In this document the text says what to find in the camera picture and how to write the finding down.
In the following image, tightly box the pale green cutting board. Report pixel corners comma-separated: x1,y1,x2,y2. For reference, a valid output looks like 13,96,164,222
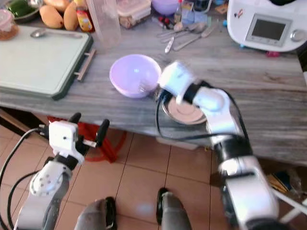
0,25,97,101

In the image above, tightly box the large lilac bowl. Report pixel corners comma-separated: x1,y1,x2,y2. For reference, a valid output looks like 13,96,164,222
109,54,163,99

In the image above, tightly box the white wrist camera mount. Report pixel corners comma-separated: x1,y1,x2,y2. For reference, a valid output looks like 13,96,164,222
157,61,197,105
48,120,79,165

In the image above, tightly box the green vegetable bowl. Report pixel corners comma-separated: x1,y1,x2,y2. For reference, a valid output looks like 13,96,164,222
6,0,42,23

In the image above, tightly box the blue plastic packet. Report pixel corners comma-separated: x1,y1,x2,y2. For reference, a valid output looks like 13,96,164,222
179,11,208,26

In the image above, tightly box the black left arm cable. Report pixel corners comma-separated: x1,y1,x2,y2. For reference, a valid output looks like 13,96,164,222
0,126,52,230

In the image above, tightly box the red plastic stool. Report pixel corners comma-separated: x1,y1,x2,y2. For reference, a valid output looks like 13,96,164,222
47,115,126,162

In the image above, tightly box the grey right robot leg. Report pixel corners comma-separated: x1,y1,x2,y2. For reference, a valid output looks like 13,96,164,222
155,187,195,230

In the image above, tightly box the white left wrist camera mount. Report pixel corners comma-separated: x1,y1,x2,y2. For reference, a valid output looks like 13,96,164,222
48,120,79,165

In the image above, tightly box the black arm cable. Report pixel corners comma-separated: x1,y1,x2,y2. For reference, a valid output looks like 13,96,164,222
154,89,252,142
0,126,52,230

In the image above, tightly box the white handled knife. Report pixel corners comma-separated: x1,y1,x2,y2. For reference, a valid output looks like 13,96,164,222
164,35,176,54

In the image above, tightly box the small purple bowl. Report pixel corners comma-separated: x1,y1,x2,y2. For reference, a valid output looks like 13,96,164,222
151,0,181,16

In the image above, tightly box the yellow mango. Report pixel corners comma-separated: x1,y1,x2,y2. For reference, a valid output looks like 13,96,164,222
63,0,80,32
39,5,64,30
43,0,71,13

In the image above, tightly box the red yellow sauce bottle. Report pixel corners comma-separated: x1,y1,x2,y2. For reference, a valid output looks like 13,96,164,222
75,0,95,34

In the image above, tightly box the clear plastic jug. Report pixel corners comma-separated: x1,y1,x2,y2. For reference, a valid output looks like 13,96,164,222
87,0,122,49

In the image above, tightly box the pink lidded food container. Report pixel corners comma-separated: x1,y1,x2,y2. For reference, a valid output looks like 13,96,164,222
0,9,20,41

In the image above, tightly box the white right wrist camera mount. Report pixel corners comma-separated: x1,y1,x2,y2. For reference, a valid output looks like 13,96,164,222
157,61,197,105

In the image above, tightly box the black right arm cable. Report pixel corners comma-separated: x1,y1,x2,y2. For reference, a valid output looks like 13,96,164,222
154,89,252,142

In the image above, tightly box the white kitchen appliance with screen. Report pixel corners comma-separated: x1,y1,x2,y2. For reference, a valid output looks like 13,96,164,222
226,0,307,53

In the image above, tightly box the clear box with pink lid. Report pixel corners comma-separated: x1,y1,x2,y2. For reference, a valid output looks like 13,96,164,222
117,0,152,29

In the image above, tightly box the small red capped bottle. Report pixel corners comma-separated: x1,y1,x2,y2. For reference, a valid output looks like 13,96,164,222
174,0,184,24

